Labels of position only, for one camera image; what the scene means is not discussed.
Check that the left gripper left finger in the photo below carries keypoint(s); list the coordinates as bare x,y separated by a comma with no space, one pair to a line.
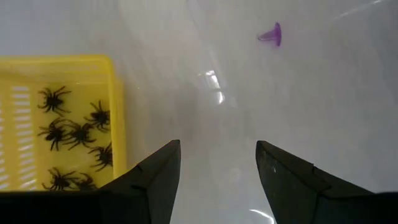
155,180

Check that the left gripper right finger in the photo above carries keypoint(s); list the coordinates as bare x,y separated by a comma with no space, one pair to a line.
286,186

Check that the yellow plastic basket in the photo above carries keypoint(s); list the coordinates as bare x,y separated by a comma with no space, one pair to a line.
74,74

